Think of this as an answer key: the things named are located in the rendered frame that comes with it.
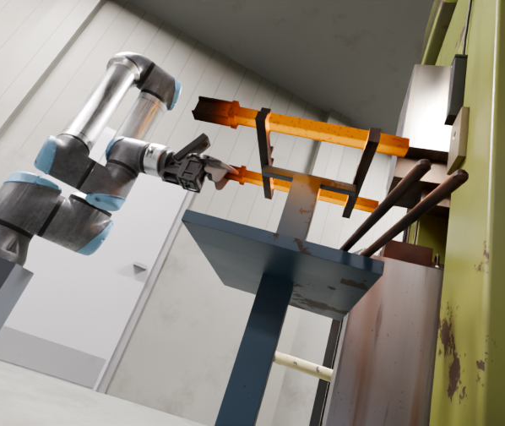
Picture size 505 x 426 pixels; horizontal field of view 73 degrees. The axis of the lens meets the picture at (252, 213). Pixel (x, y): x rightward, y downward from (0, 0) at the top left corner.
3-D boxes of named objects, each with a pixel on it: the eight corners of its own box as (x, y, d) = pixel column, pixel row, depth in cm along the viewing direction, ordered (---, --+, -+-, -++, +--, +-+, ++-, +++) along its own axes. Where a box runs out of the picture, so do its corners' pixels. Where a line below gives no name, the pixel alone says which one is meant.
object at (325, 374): (266, 360, 136) (269, 346, 138) (268, 362, 140) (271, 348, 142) (382, 401, 123) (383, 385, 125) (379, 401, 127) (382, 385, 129)
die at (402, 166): (393, 176, 117) (397, 154, 120) (383, 204, 134) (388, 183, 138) (538, 199, 104) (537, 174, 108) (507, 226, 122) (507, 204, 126)
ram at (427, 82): (405, 128, 109) (420, 44, 124) (385, 190, 142) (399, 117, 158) (564, 147, 96) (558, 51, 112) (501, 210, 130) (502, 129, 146)
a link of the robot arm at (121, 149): (112, 173, 101) (127, 147, 105) (149, 183, 99) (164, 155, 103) (97, 155, 93) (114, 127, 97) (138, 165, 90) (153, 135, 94)
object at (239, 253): (180, 220, 52) (185, 208, 53) (224, 285, 88) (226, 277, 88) (382, 275, 46) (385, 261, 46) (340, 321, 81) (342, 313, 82)
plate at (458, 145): (457, 155, 87) (462, 106, 94) (446, 175, 95) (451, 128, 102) (466, 156, 87) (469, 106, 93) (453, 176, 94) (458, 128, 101)
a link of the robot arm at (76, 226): (40, 236, 118) (145, 68, 136) (89, 257, 126) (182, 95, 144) (40, 239, 105) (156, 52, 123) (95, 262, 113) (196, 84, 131)
